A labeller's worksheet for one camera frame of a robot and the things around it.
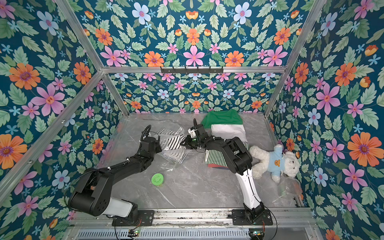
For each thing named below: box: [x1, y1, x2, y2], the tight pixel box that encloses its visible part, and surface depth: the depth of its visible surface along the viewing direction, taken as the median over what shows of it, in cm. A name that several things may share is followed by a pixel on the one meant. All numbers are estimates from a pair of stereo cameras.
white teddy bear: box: [249, 144, 300, 183], surface depth 87 cm
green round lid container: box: [151, 173, 165, 187], surface depth 84 cm
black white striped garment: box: [164, 134, 187, 151], surface depth 100 cm
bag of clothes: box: [157, 126, 189, 164], surface depth 97 cm
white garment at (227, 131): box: [211, 124, 248, 142], surface depth 110 cm
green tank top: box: [201, 109, 243, 129], surface depth 117 cm
